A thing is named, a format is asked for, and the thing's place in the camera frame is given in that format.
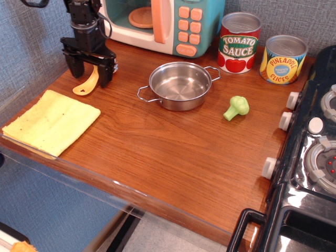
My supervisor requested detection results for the small steel pot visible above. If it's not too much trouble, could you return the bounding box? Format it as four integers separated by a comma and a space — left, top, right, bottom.
137, 61, 221, 112

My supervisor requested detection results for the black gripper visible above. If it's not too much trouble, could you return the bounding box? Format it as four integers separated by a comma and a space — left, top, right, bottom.
60, 17, 118, 88

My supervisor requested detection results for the white round stove button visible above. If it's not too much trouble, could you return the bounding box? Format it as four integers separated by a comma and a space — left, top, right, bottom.
308, 117, 323, 134

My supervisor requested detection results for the yellow toy scrub brush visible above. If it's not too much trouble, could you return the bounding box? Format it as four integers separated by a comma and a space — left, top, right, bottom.
72, 65, 99, 96

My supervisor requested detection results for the black oven door handle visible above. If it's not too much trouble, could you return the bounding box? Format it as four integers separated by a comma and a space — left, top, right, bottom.
227, 208, 266, 252

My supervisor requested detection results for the green toy broccoli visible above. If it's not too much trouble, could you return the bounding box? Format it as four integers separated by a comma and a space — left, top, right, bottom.
223, 96, 250, 121

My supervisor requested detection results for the black toy stove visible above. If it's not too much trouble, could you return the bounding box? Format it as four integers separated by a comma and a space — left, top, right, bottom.
227, 46, 335, 251

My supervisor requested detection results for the pineapple slices toy can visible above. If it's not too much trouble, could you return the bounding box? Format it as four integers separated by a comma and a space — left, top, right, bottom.
259, 35, 308, 85

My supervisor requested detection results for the teal toy microwave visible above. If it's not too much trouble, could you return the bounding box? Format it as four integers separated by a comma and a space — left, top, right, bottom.
100, 1, 225, 58

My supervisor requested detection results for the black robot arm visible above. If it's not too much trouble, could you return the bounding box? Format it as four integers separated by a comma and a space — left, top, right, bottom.
60, 1, 118, 88

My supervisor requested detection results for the grey stove burner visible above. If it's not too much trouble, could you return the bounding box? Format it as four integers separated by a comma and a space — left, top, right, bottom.
304, 136, 335, 195
320, 84, 336, 122

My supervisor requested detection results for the clear acrylic table guard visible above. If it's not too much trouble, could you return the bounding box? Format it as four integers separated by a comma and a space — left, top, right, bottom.
1, 140, 230, 251

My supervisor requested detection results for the orange microwave plate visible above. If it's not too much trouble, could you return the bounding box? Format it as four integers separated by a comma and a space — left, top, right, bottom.
128, 6, 153, 29

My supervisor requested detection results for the white stove knob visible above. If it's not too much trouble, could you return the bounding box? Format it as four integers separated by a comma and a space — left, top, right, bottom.
278, 112, 292, 131
261, 157, 277, 180
286, 92, 300, 110

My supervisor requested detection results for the orange fuzzy object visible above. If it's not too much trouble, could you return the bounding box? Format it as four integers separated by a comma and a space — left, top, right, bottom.
10, 241, 37, 252

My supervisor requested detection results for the yellow folded cloth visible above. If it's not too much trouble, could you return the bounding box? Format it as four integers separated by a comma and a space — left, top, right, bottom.
2, 90, 101, 160

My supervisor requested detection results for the tomato sauce toy can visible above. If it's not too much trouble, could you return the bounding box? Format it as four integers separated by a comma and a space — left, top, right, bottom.
217, 12, 262, 74

